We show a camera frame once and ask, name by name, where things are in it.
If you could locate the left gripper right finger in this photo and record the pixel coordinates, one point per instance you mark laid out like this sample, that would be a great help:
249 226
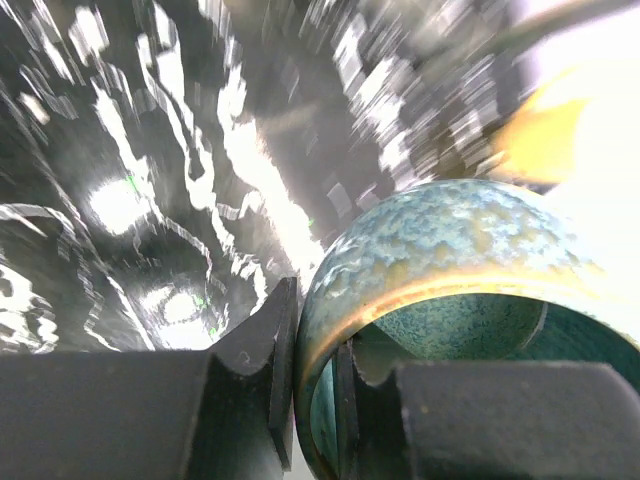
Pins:
485 420

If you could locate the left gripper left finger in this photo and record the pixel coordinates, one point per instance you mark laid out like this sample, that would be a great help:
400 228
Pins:
220 413

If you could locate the teal ceramic mug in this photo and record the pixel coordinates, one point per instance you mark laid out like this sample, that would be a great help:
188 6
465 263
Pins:
462 269

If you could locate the yellow cup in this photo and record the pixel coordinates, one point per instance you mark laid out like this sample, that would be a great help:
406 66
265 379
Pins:
536 145

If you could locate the black marble pattern mat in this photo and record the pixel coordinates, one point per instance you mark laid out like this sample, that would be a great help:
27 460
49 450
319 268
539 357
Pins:
165 163

